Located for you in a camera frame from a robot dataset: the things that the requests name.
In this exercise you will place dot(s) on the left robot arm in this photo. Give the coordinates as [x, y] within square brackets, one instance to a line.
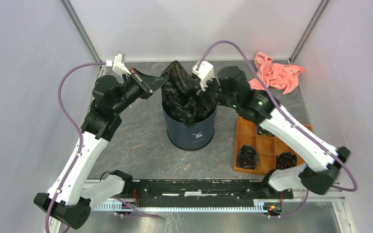
[67, 201]

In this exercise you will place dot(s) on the pink crumpled cloth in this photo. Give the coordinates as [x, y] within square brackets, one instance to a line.
[279, 76]

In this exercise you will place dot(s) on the black trash bag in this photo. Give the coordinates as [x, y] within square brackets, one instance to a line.
[179, 93]

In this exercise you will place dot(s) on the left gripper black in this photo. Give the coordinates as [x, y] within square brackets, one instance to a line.
[156, 82]

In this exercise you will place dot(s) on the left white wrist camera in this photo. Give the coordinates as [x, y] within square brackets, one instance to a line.
[118, 65]

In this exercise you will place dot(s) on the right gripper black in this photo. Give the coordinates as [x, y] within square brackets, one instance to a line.
[210, 83]

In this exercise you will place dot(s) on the left aluminium corner post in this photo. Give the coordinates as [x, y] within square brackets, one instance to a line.
[79, 27]

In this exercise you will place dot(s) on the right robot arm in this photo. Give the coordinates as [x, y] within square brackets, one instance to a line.
[322, 161]

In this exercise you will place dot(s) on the rolled black bag front right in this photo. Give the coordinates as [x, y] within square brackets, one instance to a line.
[286, 160]

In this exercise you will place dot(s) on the rolled black bag front left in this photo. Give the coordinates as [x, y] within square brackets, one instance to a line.
[247, 157]

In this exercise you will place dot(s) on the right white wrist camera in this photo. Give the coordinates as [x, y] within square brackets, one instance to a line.
[205, 72]

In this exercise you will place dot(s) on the orange compartment tray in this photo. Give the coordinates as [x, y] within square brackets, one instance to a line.
[268, 148]

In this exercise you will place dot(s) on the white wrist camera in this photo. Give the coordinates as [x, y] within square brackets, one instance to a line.
[118, 65]
[205, 72]

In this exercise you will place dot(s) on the right aluminium corner post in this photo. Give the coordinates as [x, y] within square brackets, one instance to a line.
[308, 30]

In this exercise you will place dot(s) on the rolled black bag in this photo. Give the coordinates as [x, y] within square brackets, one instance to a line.
[247, 157]
[286, 160]

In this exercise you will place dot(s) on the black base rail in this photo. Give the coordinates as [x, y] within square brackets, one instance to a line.
[205, 196]

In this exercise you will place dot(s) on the dark blue trash bin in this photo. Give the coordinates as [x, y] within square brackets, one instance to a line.
[190, 138]

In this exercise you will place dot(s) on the aluminium corner post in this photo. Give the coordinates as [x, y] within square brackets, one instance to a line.
[308, 30]
[79, 27]

